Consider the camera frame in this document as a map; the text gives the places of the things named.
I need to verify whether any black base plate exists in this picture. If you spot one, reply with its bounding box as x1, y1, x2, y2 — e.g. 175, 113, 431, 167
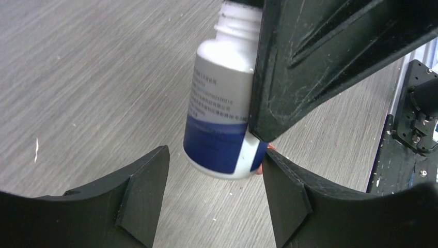
366, 59, 437, 196

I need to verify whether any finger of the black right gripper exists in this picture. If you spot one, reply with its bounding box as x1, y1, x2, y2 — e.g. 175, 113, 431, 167
249, 0, 437, 142

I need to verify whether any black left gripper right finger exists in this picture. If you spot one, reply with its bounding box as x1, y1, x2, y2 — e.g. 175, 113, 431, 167
263, 149, 437, 247

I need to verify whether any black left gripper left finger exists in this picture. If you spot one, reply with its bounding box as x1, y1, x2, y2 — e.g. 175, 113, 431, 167
1, 146, 170, 247

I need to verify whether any white capped pill bottle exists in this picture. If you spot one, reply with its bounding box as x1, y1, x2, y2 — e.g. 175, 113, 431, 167
183, 1, 268, 180

